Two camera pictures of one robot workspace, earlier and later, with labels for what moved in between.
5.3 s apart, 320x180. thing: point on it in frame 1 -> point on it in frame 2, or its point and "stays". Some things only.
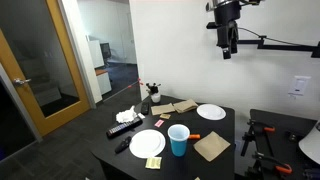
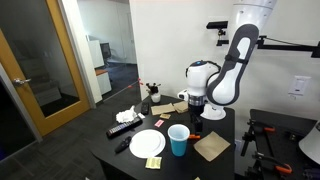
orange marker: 194,136 stays
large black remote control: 120,129 stays
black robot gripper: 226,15 -> 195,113
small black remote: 145,108 stays
